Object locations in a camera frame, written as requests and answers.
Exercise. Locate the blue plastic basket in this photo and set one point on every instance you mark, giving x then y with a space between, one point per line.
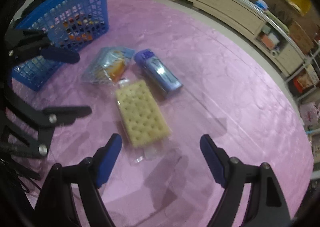
97 1

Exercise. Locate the pink bag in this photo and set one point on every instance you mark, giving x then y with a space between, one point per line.
310 114

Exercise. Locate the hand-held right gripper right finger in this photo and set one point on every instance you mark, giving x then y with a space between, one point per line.
212 160

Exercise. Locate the cream low cabinet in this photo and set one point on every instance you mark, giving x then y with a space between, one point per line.
225 9

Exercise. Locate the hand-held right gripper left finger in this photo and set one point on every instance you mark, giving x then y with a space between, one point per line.
108 159

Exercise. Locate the blue bowl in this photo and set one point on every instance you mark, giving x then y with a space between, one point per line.
261 4

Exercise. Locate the clear plain cracker packet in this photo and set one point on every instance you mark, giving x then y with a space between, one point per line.
140 114

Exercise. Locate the pink tablecloth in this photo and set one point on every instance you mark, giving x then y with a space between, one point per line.
225 91

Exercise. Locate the white metal rack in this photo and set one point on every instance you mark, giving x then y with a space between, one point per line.
308 76

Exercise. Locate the clear bluish snack packet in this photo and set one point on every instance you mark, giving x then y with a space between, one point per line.
107 59

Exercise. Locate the brown cardboard box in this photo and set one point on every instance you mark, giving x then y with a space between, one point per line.
301 36

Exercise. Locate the purple snack packet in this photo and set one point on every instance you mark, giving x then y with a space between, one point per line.
160 74

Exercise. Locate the white tape roll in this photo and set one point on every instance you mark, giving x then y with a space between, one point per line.
275 53

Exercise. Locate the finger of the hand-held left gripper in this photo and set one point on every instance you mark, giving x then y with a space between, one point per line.
60 56
66 112

